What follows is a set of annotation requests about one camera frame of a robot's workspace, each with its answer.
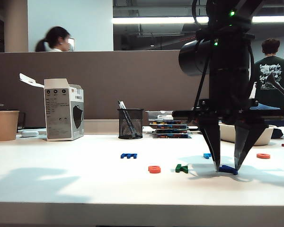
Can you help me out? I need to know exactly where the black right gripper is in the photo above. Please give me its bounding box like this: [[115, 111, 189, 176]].
[[171, 68, 284, 172]]

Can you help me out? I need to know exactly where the blue letter y magnet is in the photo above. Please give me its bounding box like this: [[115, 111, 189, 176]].
[[218, 165, 239, 176]]

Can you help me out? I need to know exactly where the green letter k magnet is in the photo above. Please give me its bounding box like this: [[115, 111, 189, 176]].
[[175, 163, 189, 174]]

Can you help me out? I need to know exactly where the letter magnet package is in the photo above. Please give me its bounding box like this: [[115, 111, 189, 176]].
[[149, 124, 190, 131], [152, 133, 193, 140], [153, 129, 189, 135], [149, 120, 189, 126]]

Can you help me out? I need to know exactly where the beige oval bin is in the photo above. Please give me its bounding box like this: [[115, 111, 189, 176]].
[[219, 122, 277, 147]]

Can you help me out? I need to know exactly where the blue fabric bag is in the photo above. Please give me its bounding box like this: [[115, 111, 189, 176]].
[[191, 104, 284, 139]]

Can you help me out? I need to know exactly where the clear plastic tray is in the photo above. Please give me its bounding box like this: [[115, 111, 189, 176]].
[[145, 110, 175, 122]]

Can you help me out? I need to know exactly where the person in dark green shirt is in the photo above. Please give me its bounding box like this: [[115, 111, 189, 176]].
[[249, 38, 284, 112]]

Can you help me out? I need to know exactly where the black mesh pen holder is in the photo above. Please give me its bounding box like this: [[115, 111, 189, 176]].
[[117, 108, 144, 140]]

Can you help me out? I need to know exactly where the black white pen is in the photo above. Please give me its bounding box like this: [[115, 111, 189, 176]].
[[117, 101, 137, 138]]

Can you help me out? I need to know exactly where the brown desk partition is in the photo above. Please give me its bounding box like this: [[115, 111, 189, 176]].
[[0, 48, 245, 136]]

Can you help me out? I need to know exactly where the white ceiling light strip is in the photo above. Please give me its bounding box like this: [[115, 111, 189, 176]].
[[112, 15, 284, 25]]

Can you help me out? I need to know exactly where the white grey mask box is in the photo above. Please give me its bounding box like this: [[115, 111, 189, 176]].
[[18, 72, 85, 142]]

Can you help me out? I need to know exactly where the white earbuds case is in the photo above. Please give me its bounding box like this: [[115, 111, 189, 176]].
[[21, 130, 40, 138]]

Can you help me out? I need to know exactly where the person with black ponytail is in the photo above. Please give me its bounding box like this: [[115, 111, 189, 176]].
[[35, 26, 74, 53]]

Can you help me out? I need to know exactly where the brown paper cup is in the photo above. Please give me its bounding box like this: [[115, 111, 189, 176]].
[[0, 110, 20, 142]]

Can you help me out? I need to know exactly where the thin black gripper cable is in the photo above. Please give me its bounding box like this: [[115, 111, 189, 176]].
[[193, 60, 212, 110]]

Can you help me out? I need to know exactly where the grey metal handle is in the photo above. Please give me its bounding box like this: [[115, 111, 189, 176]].
[[266, 72, 284, 98]]

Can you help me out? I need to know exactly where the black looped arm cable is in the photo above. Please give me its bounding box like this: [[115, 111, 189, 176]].
[[191, 0, 209, 26]]

